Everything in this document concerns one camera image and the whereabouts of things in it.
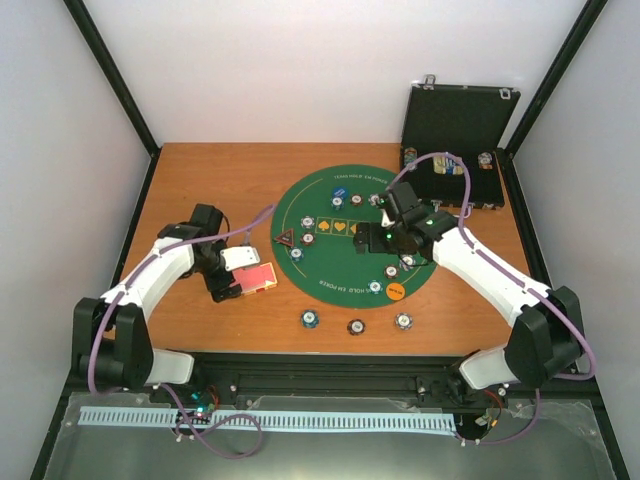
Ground brown chips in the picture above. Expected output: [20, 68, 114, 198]
[384, 265, 398, 279]
[350, 194, 363, 207]
[300, 232, 315, 246]

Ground red playing card deck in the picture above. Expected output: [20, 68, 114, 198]
[233, 262, 278, 296]

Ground blue orange chips top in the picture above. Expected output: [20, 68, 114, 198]
[368, 194, 380, 208]

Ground blue small blind button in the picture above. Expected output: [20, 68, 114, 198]
[332, 186, 348, 198]

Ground blue 50 chips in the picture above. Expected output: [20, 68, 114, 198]
[289, 247, 304, 262]

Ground black triangular all-in button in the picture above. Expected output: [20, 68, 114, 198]
[273, 228, 295, 248]

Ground brown 100 chip stack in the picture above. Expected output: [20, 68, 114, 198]
[347, 319, 366, 336]

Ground blue 50 chip stack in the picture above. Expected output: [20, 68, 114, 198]
[300, 309, 319, 329]

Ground blue orange 10 chip stack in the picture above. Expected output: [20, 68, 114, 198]
[395, 312, 413, 331]

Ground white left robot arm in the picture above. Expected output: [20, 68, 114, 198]
[71, 204, 260, 403]

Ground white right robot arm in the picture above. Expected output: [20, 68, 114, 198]
[353, 182, 596, 390]

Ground round green poker mat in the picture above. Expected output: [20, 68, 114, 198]
[270, 164, 443, 310]

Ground orange big blind button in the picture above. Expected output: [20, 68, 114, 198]
[385, 282, 406, 302]

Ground card pack in case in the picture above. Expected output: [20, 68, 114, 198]
[432, 155, 464, 176]

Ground chip stack in case left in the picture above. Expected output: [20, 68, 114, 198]
[403, 147, 418, 167]

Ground chip stack in case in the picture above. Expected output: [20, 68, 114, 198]
[477, 152, 494, 170]
[403, 147, 418, 167]

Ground chip stack in case right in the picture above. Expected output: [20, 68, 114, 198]
[477, 152, 494, 170]

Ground black poker case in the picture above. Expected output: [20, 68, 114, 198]
[399, 75, 520, 210]

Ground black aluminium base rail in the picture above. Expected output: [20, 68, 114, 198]
[64, 351, 596, 414]

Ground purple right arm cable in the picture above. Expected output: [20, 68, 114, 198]
[384, 151, 597, 446]

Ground light blue cable duct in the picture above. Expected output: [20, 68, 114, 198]
[77, 406, 456, 436]

